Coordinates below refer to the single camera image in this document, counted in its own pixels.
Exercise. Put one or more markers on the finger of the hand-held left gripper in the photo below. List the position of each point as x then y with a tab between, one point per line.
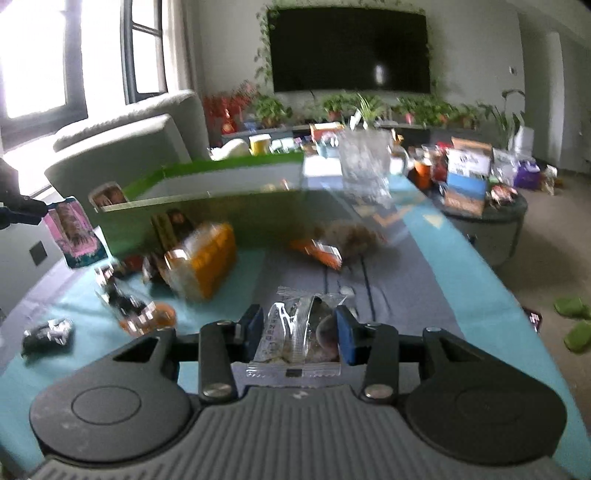
25	212

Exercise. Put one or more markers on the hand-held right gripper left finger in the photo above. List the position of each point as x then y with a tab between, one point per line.
253	332

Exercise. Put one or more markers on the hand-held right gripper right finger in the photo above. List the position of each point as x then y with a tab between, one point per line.
351	339

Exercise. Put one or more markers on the clear snack packet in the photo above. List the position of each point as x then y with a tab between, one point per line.
295	332

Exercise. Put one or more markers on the pink snack packet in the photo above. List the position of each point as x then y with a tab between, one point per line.
74	230

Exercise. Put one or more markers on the brown red snack packet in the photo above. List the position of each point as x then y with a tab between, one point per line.
108	196

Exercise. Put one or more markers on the small orange snack packet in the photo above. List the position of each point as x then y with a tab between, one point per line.
154	318

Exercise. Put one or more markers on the brown pastry packet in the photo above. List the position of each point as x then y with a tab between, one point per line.
351	237

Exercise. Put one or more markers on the green cardboard box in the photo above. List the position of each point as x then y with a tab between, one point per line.
258	221

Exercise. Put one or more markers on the small black silver packet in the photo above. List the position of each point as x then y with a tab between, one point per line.
48	337

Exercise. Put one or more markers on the silver black snack packet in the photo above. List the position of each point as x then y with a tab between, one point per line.
122	295

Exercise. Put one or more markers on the brown yellow snack packet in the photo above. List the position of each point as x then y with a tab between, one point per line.
173	228

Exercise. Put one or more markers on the grey armchair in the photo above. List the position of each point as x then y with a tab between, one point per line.
129	138

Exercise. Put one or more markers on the black framed window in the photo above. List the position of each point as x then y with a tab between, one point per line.
145	46
32	55

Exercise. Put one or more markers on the dark round side table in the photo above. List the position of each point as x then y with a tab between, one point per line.
489	235

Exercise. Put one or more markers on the clear glass mug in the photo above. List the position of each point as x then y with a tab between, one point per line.
364	161

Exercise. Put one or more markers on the orange cup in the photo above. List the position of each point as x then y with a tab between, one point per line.
422	175

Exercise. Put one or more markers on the smartphone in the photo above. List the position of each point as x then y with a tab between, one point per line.
533	319

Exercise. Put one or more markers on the cream cushion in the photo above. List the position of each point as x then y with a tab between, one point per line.
231	150

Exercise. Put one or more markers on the yellow can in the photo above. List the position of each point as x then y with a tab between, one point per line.
258	145

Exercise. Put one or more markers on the blue plastic basket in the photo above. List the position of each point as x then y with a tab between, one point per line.
328	148

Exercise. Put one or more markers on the blue white carton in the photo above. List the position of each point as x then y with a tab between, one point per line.
466	184

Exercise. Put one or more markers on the orange cardboard box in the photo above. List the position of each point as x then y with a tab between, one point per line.
327	131

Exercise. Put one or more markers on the red wrapped snack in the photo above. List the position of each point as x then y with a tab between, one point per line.
503	194

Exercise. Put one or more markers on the pale curtain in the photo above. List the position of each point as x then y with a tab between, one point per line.
182	46

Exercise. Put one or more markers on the bushy potted plant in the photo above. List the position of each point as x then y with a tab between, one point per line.
270	110

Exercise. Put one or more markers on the green slipper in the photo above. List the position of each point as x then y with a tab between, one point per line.
572	307
579	337

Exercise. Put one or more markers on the red flower arrangement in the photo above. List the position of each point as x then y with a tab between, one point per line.
231	106

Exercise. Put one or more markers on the spider plant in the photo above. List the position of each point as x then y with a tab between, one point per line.
369	108

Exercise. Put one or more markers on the small potted plant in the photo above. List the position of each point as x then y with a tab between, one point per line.
337	106

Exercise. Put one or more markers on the purple gift bag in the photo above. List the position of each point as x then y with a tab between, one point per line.
526	175

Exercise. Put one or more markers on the wide potted plant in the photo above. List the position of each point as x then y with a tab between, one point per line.
434	110

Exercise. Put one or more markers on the white air purifier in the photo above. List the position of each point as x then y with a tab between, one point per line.
524	141

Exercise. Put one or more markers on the tall leafy plant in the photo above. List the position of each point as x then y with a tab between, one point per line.
505	117

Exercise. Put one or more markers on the black wall socket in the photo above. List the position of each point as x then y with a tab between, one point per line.
38	253

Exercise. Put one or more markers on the wall television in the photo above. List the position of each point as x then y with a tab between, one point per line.
346	50

